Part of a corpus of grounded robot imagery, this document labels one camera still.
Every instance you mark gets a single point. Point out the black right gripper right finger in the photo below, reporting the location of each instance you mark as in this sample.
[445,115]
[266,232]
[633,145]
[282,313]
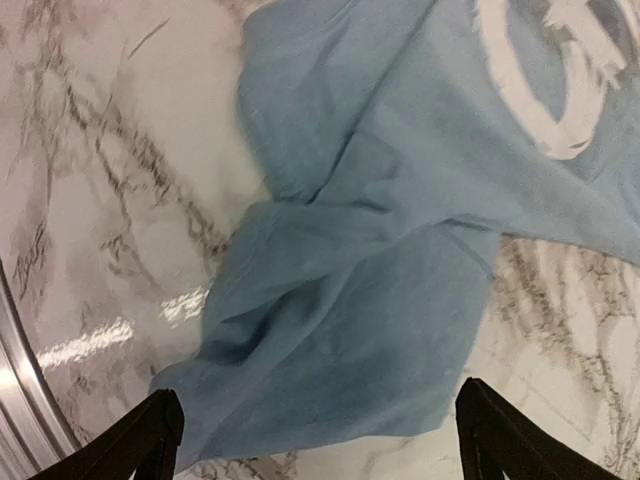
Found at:
[497,441]

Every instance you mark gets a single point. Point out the aluminium front rail frame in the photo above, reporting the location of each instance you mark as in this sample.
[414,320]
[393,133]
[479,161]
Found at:
[34,432]

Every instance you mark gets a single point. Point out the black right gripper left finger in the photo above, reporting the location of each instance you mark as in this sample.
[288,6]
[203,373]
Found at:
[141,445]

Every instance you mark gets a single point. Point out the light blue printed t-shirt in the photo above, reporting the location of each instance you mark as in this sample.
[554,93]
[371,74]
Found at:
[400,140]

